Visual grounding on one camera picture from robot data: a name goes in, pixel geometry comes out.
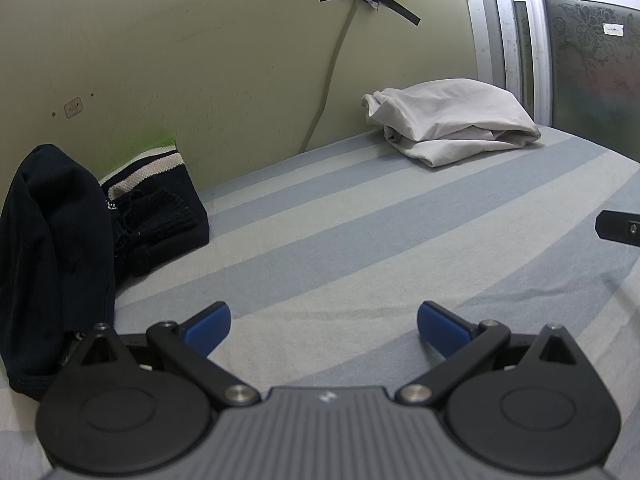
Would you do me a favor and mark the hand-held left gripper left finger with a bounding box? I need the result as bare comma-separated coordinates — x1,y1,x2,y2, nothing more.
62,301,262,408

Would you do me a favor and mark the white shirt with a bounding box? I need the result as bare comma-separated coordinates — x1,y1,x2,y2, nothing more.
361,78,542,168

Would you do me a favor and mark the grey sliding door frame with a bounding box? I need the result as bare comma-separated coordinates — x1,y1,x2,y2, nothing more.
457,0,556,128

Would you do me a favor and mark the frosted glass door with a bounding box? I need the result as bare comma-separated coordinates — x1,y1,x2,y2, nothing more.
536,0,640,163

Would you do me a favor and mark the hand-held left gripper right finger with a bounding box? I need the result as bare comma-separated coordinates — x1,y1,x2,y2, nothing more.
395,301,592,408

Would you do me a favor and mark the navy knit sweater white stripe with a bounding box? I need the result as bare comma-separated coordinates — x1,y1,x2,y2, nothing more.
100,145,210,278

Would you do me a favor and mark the dark navy garment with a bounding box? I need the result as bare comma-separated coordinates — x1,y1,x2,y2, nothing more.
0,144,117,402

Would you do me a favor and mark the grey wall cable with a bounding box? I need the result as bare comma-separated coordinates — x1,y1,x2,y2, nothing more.
299,0,362,154

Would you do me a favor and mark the striped blue bed sheet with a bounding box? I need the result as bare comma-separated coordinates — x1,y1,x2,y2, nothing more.
0,124,640,480

